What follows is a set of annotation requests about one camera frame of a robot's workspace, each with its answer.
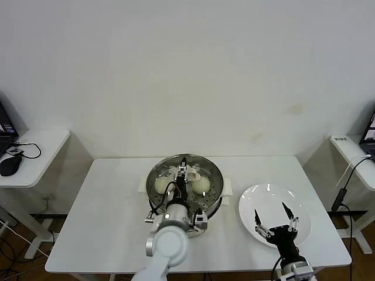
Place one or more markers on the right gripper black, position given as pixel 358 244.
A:
pixel 282 238

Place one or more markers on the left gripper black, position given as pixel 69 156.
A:
pixel 181 191

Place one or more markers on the white steamed baozi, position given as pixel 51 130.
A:
pixel 161 185
pixel 201 185

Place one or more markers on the stainless steel steamer basket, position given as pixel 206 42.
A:
pixel 216 205

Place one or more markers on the white round plate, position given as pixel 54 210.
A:
pixel 257 199

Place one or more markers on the cream electric cooker base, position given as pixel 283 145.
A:
pixel 228 187

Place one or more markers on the white side table labelled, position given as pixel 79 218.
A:
pixel 341 149

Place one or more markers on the black laptop dark screen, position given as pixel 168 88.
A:
pixel 369 131

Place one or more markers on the small patterned usb hub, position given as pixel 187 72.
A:
pixel 13 151

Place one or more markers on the black computer mouse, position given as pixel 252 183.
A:
pixel 10 165

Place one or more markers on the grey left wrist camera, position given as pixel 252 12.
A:
pixel 200 219

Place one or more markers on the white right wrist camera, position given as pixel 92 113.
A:
pixel 303 269

